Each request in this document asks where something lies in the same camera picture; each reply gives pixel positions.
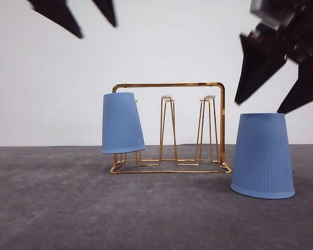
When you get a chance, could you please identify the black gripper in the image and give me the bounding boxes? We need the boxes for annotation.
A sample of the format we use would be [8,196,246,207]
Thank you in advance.
[235,0,313,114]

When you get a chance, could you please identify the black gripper finger middle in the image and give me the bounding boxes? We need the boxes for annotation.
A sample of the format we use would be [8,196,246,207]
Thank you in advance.
[92,0,117,27]

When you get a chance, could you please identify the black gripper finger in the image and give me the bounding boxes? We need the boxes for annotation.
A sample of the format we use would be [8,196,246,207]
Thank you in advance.
[27,0,84,39]

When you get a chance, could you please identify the blue ribbed cup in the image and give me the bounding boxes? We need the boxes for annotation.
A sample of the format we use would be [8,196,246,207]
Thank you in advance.
[230,113,296,199]
[102,92,146,154]

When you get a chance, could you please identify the gold wire cup rack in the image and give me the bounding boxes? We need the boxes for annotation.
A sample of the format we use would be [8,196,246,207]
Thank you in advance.
[110,82,232,173]

